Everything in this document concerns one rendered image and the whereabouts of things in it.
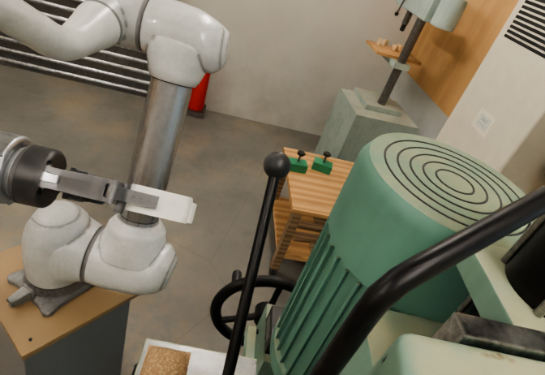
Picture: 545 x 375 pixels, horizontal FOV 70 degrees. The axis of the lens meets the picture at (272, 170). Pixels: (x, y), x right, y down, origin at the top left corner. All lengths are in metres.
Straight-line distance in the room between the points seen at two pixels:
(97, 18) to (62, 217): 0.50
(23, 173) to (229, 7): 2.94
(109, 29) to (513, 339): 0.85
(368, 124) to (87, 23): 2.15
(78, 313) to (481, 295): 1.12
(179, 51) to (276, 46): 2.55
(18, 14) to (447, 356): 0.63
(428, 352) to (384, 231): 0.15
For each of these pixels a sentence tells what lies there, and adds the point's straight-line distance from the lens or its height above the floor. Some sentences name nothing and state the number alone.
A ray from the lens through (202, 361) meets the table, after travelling 0.87.
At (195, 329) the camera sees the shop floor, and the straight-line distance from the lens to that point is 1.98.
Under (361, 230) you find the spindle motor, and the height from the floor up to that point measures 1.46.
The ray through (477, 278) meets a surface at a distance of 0.28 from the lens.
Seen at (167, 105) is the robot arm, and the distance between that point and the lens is 0.96.
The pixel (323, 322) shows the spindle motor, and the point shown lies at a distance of 0.43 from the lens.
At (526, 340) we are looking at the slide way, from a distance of 0.25.
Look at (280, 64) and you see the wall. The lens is 3.50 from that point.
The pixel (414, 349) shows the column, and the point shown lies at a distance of 0.20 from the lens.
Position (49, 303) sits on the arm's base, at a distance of 1.26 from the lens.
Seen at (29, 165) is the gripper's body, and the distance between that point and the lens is 0.53.
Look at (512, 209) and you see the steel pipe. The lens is 0.18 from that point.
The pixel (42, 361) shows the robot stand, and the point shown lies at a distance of 1.32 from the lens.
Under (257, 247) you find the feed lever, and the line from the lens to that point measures 0.47.
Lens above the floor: 1.66
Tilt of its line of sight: 33 degrees down
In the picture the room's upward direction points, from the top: 19 degrees clockwise
